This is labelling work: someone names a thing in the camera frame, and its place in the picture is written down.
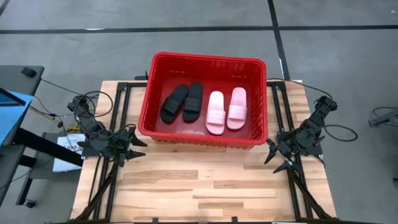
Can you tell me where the black slide sandal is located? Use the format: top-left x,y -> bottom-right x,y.
159,83 -> 190,124
182,82 -> 204,123

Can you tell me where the blue screen monitor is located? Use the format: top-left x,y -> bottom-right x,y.
0,88 -> 34,147

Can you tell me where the pink slide sandal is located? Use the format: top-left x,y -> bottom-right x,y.
226,86 -> 248,131
205,90 -> 226,136

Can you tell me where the red plastic bin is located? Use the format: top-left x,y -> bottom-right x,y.
137,51 -> 269,149

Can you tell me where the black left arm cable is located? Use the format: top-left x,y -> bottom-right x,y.
40,78 -> 114,119

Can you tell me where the black aluminium table frame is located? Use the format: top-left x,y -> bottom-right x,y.
46,79 -> 374,224

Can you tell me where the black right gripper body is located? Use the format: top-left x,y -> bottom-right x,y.
275,139 -> 301,166

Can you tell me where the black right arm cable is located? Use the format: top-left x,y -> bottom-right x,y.
266,77 -> 359,142

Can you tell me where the black desk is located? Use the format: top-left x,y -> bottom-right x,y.
0,65 -> 83,206

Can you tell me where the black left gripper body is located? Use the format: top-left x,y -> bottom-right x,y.
114,126 -> 137,166

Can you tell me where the white paper sheet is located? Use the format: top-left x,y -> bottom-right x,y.
52,133 -> 86,173

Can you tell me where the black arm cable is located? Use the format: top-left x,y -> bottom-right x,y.
40,78 -> 114,119
266,77 -> 359,142

